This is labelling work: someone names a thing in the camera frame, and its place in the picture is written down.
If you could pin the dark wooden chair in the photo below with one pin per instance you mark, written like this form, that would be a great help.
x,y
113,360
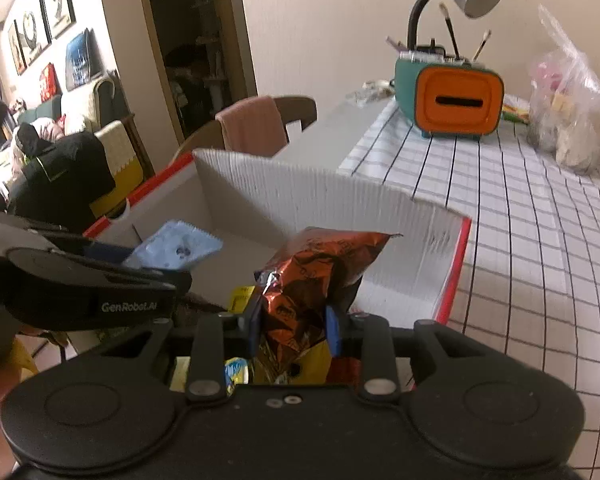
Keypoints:
x,y
300,107

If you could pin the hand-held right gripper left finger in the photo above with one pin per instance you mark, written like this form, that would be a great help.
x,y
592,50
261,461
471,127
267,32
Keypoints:
x,y
254,325

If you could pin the colourful leaflets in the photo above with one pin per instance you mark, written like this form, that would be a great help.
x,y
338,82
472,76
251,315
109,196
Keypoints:
x,y
515,109

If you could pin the clear plastic bag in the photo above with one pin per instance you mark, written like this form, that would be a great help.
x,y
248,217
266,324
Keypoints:
x,y
570,110

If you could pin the beige armchair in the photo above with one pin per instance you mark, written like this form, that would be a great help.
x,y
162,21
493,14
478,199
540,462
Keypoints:
x,y
110,110

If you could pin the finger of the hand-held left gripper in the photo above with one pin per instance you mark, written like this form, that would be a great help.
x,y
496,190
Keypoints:
x,y
105,252

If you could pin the red cardboard box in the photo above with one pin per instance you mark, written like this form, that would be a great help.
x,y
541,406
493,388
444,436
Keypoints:
x,y
330,210

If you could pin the thin paintbrush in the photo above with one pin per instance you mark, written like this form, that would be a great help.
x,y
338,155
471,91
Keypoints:
x,y
450,30
481,45

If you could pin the light blue snack packet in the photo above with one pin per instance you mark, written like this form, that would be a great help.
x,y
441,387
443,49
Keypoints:
x,y
175,247

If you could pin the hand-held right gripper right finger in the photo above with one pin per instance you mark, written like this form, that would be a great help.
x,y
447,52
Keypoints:
x,y
333,331

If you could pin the wooden door frame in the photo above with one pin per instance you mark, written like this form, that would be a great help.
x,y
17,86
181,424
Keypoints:
x,y
245,35

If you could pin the blue poster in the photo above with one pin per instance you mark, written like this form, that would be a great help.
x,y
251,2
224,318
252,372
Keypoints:
x,y
84,60

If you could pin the orange teal tissue box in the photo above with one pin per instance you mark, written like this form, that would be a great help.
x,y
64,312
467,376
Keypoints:
x,y
455,105

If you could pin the crumpled clear wrapper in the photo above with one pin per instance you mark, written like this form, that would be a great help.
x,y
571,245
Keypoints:
x,y
372,92

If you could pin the red-brown chip packet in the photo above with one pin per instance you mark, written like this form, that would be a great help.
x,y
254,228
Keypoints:
x,y
310,280

